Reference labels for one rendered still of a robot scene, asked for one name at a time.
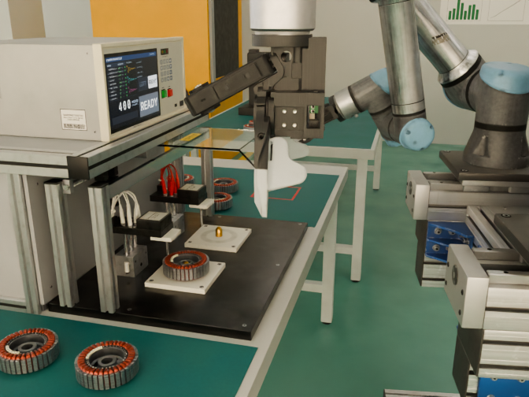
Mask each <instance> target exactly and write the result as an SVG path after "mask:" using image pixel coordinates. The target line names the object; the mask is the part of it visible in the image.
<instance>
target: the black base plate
mask: <svg viewBox="0 0 529 397"><path fill-rule="evenodd" d="M183 214H184V230H185V231H184V232H183V233H182V234H181V235H180V236H179V237H178V238H177V239H175V240H173V241H172V242H168V244H169V253H170V254H171V253H174V252H177V251H181V250H183V251H185V250H186V251H188V250H196V251H200V252H202V253H204V254H207V255H208V256H209V261H210V262H223V263H225V268H224V270H223V271H222V272H221V274H220V275H219V276H218V277H217V279H216V280H215V281H214V283H213V284H212V286H211V287H210V288H209V290H208V291H207V292H206V293H205V294H198V293H191V292H185V291H173V290H167V289H160V288H149V287H145V282H146V281H147V280H148V279H149V278H150V277H151V276H152V275H153V274H154V273H155V272H156V271H157V270H158V269H159V268H160V267H161V266H162V261H163V259H164V258H165V257H166V245H165V241H157V240H150V237H149V236H136V239H137V245H144V246H147V256H148V266H147V267H146V268H145V269H144V270H142V271H141V272H140V273H139V274H138V275H137V276H136V277H129V276H117V284H118V293H119V301H120V308H119V309H116V311H115V312H114V313H113V314H111V313H109V311H106V312H101V306H100V298H99V290H98V276H97V268H96V266H95V267H93V268H92V269H91V270H89V271H88V272H87V273H85V274H84V275H83V276H81V277H80V278H79V279H78V280H77V287H78V294H79V302H78V303H75V305H74V307H67V305H66V306H60V300H59V295H57V296H56V297H55V298H53V299H52V300H50V301H49V302H48V309H49V311H50V312H55V313H61V314H71V315H76V316H82V317H92V318H98V319H104V320H109V321H119V322H125V323H131V324H137V325H146V326H152V327H158V328H168V329H174V330H179V331H185V332H195V333H201V334H206V335H212V336H222V337H227V338H233V339H244V340H249V341H251V340H252V338H253V336H254V334H255V332H256V331H257V328H258V326H259V324H260V323H261V320H262V318H263V316H264V315H265V312H266V310H267V309H268V306H269V304H270V302H271V301H272V298H273V296H274V294H275V293H276V290H277V288H278V286H279V284H280V282H281V280H282V279H283V276H284V274H285V272H286V271H287V268H288V266H289V265H290V263H291V261H292V259H293V257H294V255H295V253H296V251H297V249H298V247H299V245H300V243H301V241H302V239H303V237H304V235H305V233H306V231H307V229H308V223H305V222H297V221H280V220H271V219H262V218H253V217H236V216H228V215H219V214H213V215H212V216H211V217H209V216H203V214H202V216H203V224H208V225H216V226H225V227H233V228H249V229H251V234H250V235H249V236H248V238H247V239H246V241H245V242H244V243H243V245H242V246H241V247H240V248H239V250H238V251H237V252H236V253H235V252H227V251H220V250H206V249H198V248H191V247H185V246H184V244H185V242H186V241H188V240H189V238H190V237H192V235H193V234H195V233H196V231H197V230H199V228H200V227H201V226H200V213H192V212H183Z"/></svg>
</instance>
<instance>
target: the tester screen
mask: <svg viewBox="0 0 529 397"><path fill-rule="evenodd" d="M105 64H106V74H107V83H108V92H109V109H110V118H111V128H112V130H115V129H117V128H121V127H123V126H125V125H128V124H131V123H134V122H136V121H140V120H142V119H144V118H147V117H150V116H153V115H154V114H157V113H159V111H157V112H155V113H151V114H149V115H146V116H144V117H140V109H139V96H142V95H147V94H150V93H153V92H156V91H158V86H157V87H152V88H149V89H146V90H143V91H139V85H138V78H142V77H146V76H152V75H156V74H157V60H156V51H154V52H149V53H142V54H131V55H124V56H119V57H112V58H106V59H105ZM127 99H131V109H129V110H126V111H124V112H121V113H119V111H118V102H121V101H124V100H127ZM136 110H138V116H137V117H136V118H133V119H130V120H128V121H125V122H122V123H119V124H116V125H114V126H113V121H112V118H114V117H119V116H121V115H124V114H126V113H130V112H133V111H136Z"/></svg>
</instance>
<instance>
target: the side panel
mask: <svg viewBox="0 0 529 397"><path fill-rule="evenodd" d="M0 309H1V310H11V311H16V312H22V313H27V314H33V313H34V314H38V315H40V314H41V313H42V311H45V310H46V304H45V305H41V304H40V298H39V288H38V282H37V276H36V271H35V260H34V254H33V249H32V243H31V233H30V228H29V222H28V212H27V206H26V200H25V194H24V184H23V178H22V175H20V174H9V173H0Z"/></svg>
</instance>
